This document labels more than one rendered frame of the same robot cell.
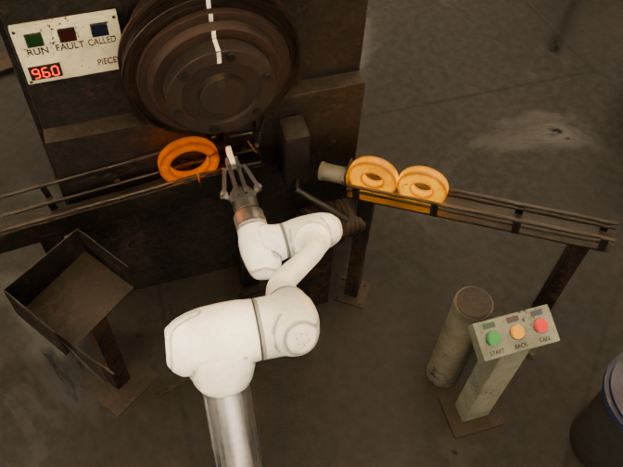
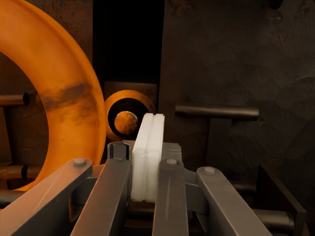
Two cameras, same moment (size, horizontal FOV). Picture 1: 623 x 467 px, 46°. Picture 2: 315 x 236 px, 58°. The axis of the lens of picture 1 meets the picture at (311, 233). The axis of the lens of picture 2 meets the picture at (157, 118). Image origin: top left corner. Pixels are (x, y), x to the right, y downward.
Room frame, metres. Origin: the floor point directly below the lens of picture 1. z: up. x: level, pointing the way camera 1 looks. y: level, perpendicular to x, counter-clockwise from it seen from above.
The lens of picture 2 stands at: (1.29, 0.19, 0.80)
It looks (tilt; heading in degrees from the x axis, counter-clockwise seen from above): 13 degrees down; 22
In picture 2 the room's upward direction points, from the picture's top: 4 degrees clockwise
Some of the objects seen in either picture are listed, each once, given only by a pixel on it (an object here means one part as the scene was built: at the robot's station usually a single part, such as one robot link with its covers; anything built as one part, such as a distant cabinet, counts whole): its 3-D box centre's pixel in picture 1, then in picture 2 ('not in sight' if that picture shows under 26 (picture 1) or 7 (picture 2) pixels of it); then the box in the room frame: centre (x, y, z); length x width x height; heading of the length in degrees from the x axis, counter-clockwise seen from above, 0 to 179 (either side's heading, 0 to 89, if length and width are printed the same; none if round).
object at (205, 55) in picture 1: (220, 89); not in sight; (1.35, 0.26, 1.11); 0.28 x 0.06 x 0.28; 111
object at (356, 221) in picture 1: (327, 253); not in sight; (1.44, -0.06, 0.27); 0.22 x 0.13 x 0.53; 111
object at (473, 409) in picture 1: (491, 373); not in sight; (1.00, -0.60, 0.31); 0.24 x 0.16 x 0.62; 111
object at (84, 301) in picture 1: (93, 337); not in sight; (1.00, 0.65, 0.36); 0.26 x 0.20 x 0.72; 146
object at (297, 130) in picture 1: (293, 151); not in sight; (1.54, 0.08, 0.68); 0.11 x 0.08 x 0.24; 21
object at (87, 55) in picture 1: (70, 47); not in sight; (1.43, 0.65, 1.15); 0.26 x 0.02 x 0.18; 111
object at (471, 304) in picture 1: (457, 340); not in sight; (1.13, -0.51, 0.26); 0.12 x 0.12 x 0.52
